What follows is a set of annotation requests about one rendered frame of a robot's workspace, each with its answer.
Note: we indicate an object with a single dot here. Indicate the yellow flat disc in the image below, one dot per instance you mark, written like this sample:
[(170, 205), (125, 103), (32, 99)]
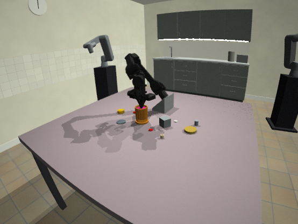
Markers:
[(120, 111)]

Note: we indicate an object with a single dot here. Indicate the yellow round disc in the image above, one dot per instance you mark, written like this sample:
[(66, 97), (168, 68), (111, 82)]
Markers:
[(190, 130)]

